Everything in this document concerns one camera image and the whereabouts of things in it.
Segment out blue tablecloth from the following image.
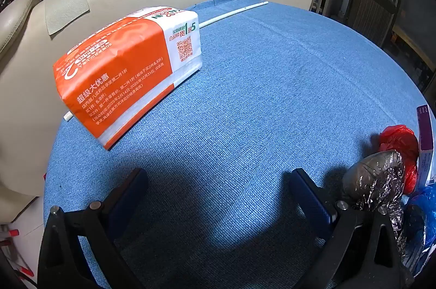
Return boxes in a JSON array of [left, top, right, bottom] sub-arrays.
[[43, 0, 430, 289]]

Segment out red plastic bag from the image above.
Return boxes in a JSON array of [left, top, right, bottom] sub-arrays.
[[379, 125, 419, 196]]

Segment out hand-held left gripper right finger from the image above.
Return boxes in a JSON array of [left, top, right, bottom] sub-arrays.
[[289, 168, 414, 289]]

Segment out white plastic rod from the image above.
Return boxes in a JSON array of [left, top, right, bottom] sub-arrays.
[[65, 1, 270, 121]]

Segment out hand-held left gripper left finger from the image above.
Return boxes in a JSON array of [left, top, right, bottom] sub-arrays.
[[37, 168, 149, 289]]

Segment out white purple carton box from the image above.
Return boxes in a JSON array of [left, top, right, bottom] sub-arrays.
[[416, 104, 436, 185]]

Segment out wooden bench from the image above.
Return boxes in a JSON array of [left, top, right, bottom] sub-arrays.
[[392, 27, 436, 72]]

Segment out cream leather sofa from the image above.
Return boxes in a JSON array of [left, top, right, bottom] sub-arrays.
[[0, 0, 316, 225]]

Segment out blue plastic bag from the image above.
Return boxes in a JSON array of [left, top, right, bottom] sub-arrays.
[[400, 185, 436, 278]]

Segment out black plastic bag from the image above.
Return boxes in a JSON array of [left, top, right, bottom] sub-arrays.
[[341, 150, 409, 262]]

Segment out orange white tissue pack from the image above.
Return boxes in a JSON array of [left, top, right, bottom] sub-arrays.
[[53, 6, 203, 151]]

